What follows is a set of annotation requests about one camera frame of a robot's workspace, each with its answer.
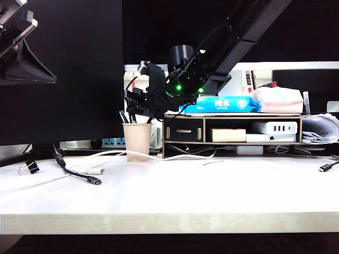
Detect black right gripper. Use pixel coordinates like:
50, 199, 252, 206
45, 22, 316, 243
123, 61, 181, 120

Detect thin grey-white cable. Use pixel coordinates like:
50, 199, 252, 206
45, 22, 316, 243
0, 175, 72, 195

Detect wooden desk organizer shelf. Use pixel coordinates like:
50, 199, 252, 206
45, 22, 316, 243
161, 113, 339, 159

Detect large black monitor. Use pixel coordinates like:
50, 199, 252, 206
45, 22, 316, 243
0, 0, 125, 147

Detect beige cardboard box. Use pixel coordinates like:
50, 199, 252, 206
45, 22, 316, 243
210, 129, 247, 143

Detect white translucent box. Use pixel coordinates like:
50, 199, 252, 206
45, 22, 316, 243
151, 128, 163, 149

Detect black organizer drawer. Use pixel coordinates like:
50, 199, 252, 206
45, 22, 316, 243
163, 118, 203, 142

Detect folded printed papers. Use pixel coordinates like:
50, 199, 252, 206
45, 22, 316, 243
301, 113, 339, 145

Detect flat white box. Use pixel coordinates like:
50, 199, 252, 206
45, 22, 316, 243
245, 134, 297, 143

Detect white multiport charger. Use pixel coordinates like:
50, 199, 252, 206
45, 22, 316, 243
251, 121, 298, 135

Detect black monitor silver bezel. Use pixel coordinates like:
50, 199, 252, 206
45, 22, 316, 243
121, 0, 339, 71

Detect black monitor stand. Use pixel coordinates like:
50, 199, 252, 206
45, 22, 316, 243
0, 143, 67, 168

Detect beige paper cup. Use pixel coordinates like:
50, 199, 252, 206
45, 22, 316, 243
122, 123, 154, 162

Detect clear capped pen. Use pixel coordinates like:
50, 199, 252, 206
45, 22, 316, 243
302, 91, 310, 115

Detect blue wet wipes pack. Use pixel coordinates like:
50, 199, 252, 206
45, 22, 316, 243
179, 95, 262, 114

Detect right wrist camera green lights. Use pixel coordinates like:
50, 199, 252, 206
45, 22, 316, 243
164, 69, 206, 101

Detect white USB-C cable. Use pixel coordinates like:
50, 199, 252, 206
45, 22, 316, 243
65, 150, 217, 176

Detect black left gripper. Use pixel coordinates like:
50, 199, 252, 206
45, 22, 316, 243
0, 0, 57, 86

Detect red white sign strip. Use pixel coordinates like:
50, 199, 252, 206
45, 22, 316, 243
243, 70, 252, 94

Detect pink tissue pack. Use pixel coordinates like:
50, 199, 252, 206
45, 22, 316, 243
250, 87, 304, 113

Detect black binder clip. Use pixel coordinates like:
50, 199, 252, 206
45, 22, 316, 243
17, 160, 40, 175

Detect thin black USB-C cable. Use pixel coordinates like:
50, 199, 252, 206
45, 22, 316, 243
318, 156, 339, 173

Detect grey power cable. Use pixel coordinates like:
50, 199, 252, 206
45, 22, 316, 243
264, 144, 329, 156
165, 144, 217, 159

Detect silver monitor stand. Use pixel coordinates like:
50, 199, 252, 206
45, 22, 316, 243
326, 101, 339, 115

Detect white power adapter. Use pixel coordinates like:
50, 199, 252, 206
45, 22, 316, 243
235, 146, 264, 156

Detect black cable grey plug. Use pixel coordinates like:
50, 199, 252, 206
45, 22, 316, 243
51, 144, 103, 186

